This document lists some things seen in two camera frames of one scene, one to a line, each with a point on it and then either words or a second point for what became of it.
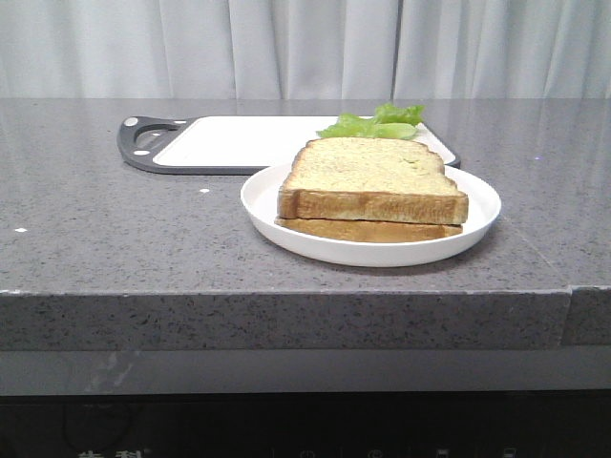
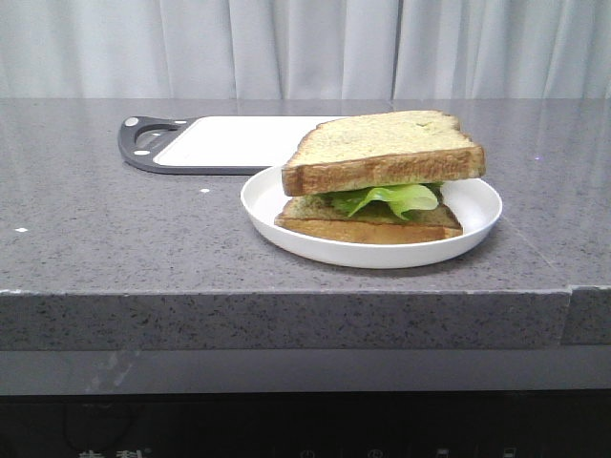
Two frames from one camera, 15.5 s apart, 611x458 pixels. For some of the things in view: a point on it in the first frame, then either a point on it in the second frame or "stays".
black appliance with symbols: (452, 424) stays
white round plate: (260, 209) stays
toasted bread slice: (370, 179) -> (382, 149)
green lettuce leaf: (391, 121) -> (404, 200)
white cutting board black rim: (240, 145) stays
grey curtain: (305, 49) stays
